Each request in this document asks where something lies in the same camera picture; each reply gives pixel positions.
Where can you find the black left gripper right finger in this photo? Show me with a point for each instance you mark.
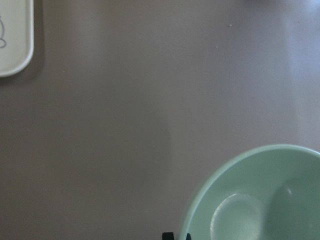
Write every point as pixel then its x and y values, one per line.
pixel 187 237

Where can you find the cream rabbit tray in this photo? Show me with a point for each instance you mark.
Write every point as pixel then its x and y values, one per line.
pixel 16 35

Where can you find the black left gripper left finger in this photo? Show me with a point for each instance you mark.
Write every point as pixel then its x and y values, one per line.
pixel 167 236

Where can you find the mint green bowl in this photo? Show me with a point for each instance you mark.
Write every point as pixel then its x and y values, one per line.
pixel 271 192

